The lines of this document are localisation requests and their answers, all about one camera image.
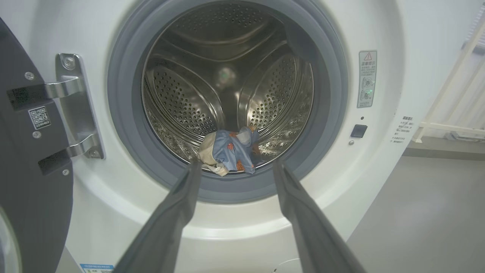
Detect blue printed garment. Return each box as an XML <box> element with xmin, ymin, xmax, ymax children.
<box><xmin>211</xmin><ymin>126</ymin><xmax>266</xmax><ymax>175</ymax></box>

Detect white Hisense washing machine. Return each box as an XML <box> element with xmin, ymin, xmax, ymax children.
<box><xmin>0</xmin><ymin>0</ymin><xmax>476</xmax><ymax>273</ymax></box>

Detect steel door hinge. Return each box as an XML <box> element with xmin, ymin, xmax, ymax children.
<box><xmin>45</xmin><ymin>53</ymin><xmax>106</xmax><ymax>160</ymax></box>

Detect beige cloth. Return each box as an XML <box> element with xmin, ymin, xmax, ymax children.
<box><xmin>197</xmin><ymin>133</ymin><xmax>230</xmax><ymax>177</ymax></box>

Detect dark round washer door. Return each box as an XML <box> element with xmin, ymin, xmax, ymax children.
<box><xmin>0</xmin><ymin>17</ymin><xmax>75</xmax><ymax>273</ymax></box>

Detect white QR code sticker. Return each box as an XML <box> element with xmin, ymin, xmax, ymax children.
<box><xmin>28</xmin><ymin>106</ymin><xmax>52</xmax><ymax>130</ymax></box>

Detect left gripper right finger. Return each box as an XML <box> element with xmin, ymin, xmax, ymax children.
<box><xmin>273</xmin><ymin>159</ymin><xmax>366</xmax><ymax>273</ymax></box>

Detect grey rubber door gasket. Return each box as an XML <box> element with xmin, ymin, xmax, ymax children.
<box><xmin>107</xmin><ymin>0</ymin><xmax>349</xmax><ymax>205</ymax></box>

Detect white window blinds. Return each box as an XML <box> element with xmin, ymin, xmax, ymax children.
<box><xmin>460</xmin><ymin>0</ymin><xmax>485</xmax><ymax>55</ymax></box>

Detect grey warning sticker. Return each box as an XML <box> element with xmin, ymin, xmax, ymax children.
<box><xmin>357</xmin><ymin>50</ymin><xmax>378</xmax><ymax>109</ymax></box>

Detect blue energy label sticker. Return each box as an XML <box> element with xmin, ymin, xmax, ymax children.
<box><xmin>80</xmin><ymin>263</ymin><xmax>114</xmax><ymax>273</ymax></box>

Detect printed text label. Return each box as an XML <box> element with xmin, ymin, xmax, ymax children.
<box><xmin>392</xmin><ymin>116</ymin><xmax>414</xmax><ymax>147</ymax></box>

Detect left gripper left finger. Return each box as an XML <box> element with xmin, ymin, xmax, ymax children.
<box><xmin>114</xmin><ymin>159</ymin><xmax>203</xmax><ymax>273</ymax></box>

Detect steel perforated drum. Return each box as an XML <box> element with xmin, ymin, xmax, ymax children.
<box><xmin>142</xmin><ymin>0</ymin><xmax>315</xmax><ymax>174</ymax></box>

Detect white metal railing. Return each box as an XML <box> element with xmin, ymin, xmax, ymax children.
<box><xmin>412</xmin><ymin>22</ymin><xmax>485</xmax><ymax>144</ymax></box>

